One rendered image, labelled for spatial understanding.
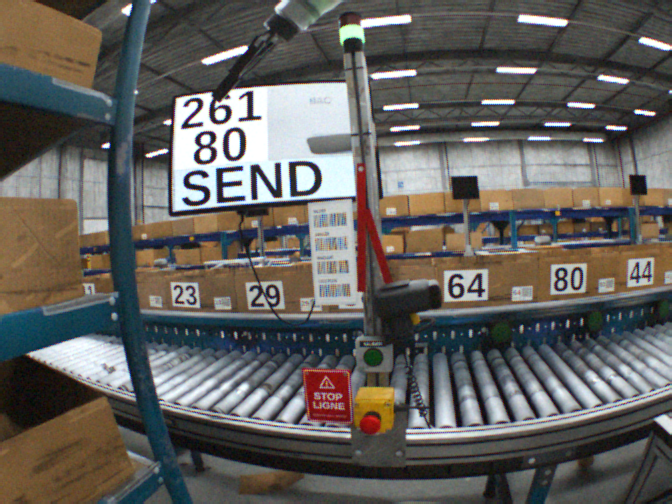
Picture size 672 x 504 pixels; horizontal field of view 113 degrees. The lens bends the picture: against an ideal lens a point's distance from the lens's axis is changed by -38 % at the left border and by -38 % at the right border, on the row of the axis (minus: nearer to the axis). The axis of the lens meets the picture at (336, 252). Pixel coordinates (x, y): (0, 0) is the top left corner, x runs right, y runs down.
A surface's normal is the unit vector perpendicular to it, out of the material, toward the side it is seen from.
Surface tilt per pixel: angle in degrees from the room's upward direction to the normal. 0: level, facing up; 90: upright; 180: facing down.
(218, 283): 90
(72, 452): 91
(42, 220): 90
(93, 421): 90
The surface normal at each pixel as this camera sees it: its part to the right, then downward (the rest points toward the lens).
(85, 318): 0.97, -0.06
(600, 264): -0.22, 0.07
